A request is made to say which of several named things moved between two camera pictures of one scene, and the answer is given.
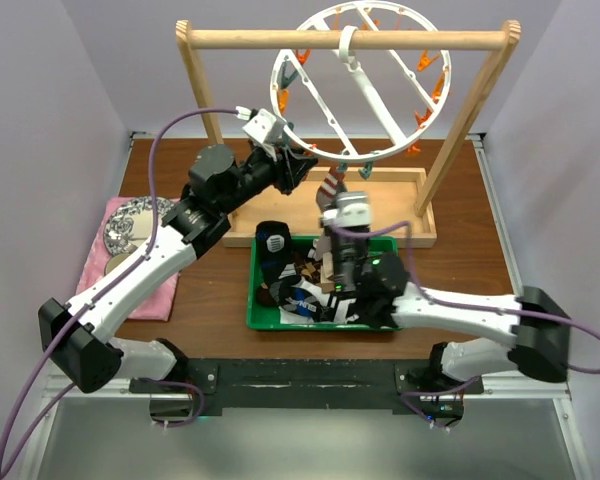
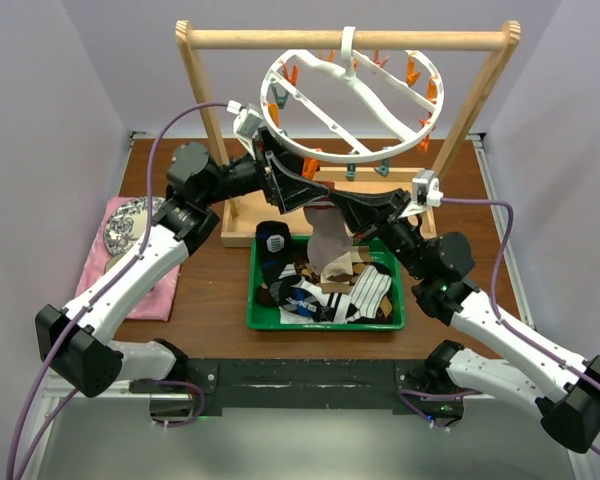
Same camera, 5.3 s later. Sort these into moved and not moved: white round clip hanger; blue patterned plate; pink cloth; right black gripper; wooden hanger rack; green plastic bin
Moved: white round clip hanger; right black gripper
Not moved: pink cloth; green plastic bin; blue patterned plate; wooden hanger rack
